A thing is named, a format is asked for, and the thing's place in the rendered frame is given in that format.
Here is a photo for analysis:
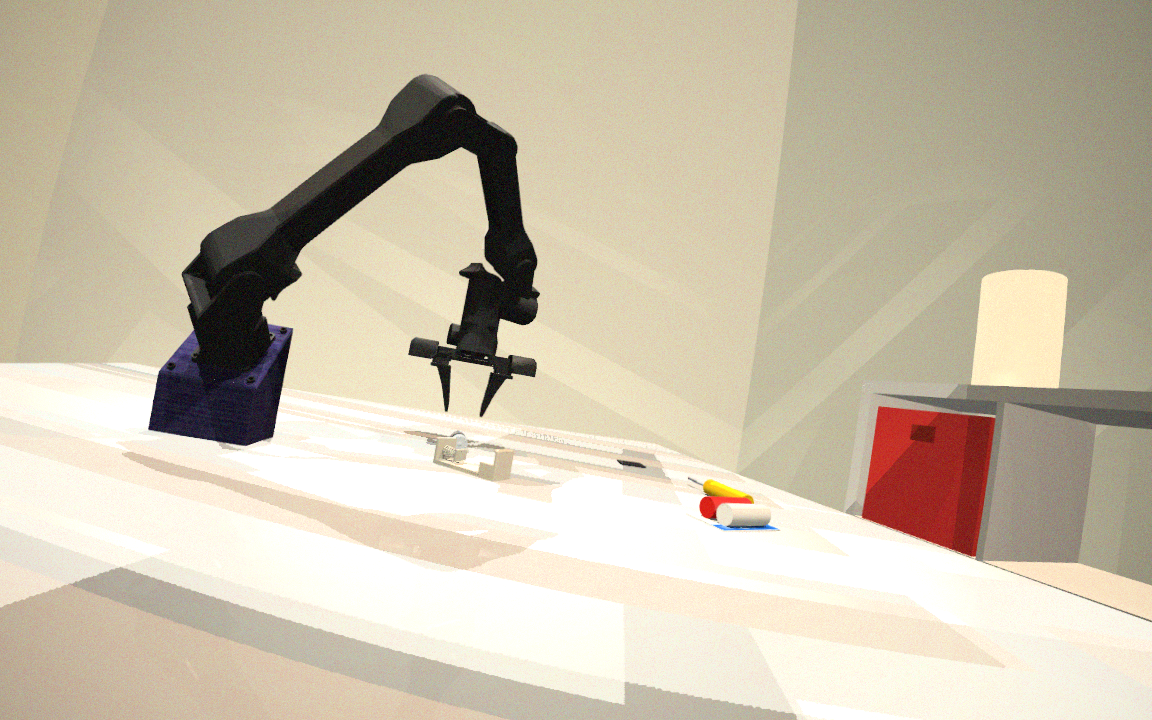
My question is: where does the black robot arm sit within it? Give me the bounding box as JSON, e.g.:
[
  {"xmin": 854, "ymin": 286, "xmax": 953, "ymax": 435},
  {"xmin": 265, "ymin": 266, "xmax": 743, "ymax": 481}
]
[{"xmin": 181, "ymin": 74, "xmax": 540, "ymax": 372}]

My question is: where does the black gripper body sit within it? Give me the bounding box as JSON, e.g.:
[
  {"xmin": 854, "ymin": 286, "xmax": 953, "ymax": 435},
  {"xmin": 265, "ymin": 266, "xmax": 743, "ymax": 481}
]
[{"xmin": 408, "ymin": 308, "xmax": 537, "ymax": 377}]

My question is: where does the yellow screwdriver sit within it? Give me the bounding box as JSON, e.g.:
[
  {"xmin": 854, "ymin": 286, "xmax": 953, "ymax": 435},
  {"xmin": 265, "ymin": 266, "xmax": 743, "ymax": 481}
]
[{"xmin": 688, "ymin": 476, "xmax": 755, "ymax": 505}]

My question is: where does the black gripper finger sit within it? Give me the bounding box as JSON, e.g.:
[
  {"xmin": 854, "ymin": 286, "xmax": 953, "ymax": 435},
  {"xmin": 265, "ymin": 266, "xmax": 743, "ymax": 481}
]
[
  {"xmin": 430, "ymin": 362, "xmax": 450, "ymax": 412},
  {"xmin": 479, "ymin": 372, "xmax": 513, "ymax": 418}
]

